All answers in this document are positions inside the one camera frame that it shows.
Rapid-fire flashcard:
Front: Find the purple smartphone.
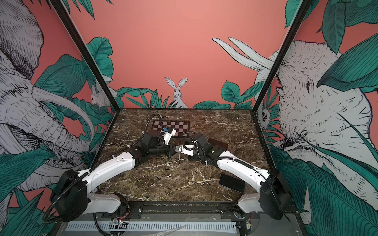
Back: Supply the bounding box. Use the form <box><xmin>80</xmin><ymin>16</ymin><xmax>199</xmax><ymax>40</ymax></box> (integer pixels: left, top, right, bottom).
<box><xmin>219</xmin><ymin>174</ymin><xmax>245</xmax><ymax>193</ymax></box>

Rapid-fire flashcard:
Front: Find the black corner frame post left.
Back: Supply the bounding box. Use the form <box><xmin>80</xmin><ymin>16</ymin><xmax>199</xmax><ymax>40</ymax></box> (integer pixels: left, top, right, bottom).
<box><xmin>48</xmin><ymin>0</ymin><xmax>120</xmax><ymax>112</ymax></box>

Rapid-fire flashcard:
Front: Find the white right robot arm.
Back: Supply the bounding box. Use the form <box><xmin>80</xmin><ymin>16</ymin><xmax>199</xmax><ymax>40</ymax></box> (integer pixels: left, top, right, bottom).
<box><xmin>183</xmin><ymin>133</ymin><xmax>292</xmax><ymax>220</ymax></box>

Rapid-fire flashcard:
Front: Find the dark chessboard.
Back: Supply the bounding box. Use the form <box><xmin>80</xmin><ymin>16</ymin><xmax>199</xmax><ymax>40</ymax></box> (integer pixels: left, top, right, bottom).
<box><xmin>152</xmin><ymin>121</ymin><xmax>190</xmax><ymax>136</ymax></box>

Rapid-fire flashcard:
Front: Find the black smartphone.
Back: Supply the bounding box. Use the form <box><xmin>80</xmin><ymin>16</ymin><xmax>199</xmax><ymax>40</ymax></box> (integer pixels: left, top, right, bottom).
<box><xmin>208</xmin><ymin>138</ymin><xmax>228</xmax><ymax>151</ymax></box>

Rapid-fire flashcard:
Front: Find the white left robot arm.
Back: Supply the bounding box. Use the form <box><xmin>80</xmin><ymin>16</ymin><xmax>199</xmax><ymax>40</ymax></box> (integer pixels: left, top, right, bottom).
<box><xmin>42</xmin><ymin>121</ymin><xmax>176</xmax><ymax>224</ymax></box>

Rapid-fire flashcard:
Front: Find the black corner frame post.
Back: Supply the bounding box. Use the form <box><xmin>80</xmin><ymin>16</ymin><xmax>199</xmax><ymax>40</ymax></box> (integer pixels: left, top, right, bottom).
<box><xmin>48</xmin><ymin>0</ymin><xmax>120</xmax><ymax>112</ymax></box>
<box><xmin>251</xmin><ymin>0</ymin><xmax>314</xmax><ymax>113</ymax></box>

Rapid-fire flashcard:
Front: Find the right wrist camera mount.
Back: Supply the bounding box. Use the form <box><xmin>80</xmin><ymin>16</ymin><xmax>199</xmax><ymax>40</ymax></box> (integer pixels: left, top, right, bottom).
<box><xmin>175</xmin><ymin>145</ymin><xmax>194</xmax><ymax>156</ymax></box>

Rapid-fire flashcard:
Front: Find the black corner frame post right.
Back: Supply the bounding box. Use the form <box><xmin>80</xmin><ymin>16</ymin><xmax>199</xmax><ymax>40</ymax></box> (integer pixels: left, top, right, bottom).
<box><xmin>251</xmin><ymin>0</ymin><xmax>314</xmax><ymax>113</ymax></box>

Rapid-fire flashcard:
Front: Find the white slotted cable duct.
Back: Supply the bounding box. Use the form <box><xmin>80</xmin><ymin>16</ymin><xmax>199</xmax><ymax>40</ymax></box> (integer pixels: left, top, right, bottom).
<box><xmin>64</xmin><ymin>221</ymin><xmax>238</xmax><ymax>233</ymax></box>

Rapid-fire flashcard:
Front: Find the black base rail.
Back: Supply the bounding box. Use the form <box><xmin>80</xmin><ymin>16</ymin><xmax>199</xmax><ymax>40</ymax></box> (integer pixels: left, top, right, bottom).
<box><xmin>101</xmin><ymin>201</ymin><xmax>262</xmax><ymax>220</ymax></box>

